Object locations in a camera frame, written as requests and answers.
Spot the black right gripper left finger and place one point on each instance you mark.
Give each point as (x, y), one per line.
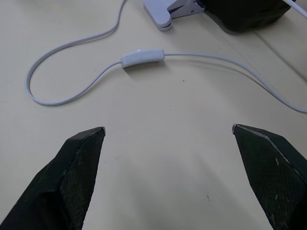
(60, 182)

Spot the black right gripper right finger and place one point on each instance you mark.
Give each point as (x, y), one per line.
(271, 172)

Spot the white lamp clamp base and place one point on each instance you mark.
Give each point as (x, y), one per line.
(168, 13)

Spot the black block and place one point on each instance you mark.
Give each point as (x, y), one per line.
(247, 14)

